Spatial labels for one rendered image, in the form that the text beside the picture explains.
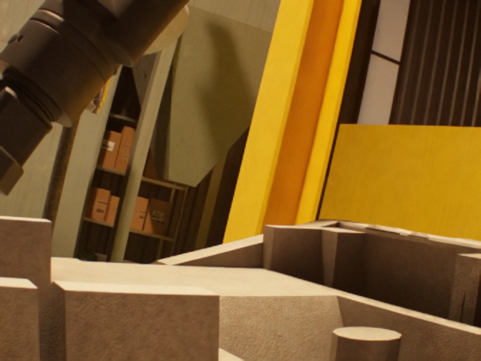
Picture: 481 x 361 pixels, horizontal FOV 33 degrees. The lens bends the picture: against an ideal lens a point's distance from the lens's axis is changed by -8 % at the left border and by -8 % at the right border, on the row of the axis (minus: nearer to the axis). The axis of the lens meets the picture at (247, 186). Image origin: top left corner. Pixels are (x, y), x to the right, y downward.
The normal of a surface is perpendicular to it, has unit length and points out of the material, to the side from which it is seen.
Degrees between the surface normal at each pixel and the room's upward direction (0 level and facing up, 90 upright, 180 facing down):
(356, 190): 90
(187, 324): 83
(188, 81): 112
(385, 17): 90
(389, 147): 90
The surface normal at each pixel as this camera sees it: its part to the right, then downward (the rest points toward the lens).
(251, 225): -0.86, -0.23
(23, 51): -0.18, -0.41
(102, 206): 0.42, 0.05
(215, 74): 0.34, 0.43
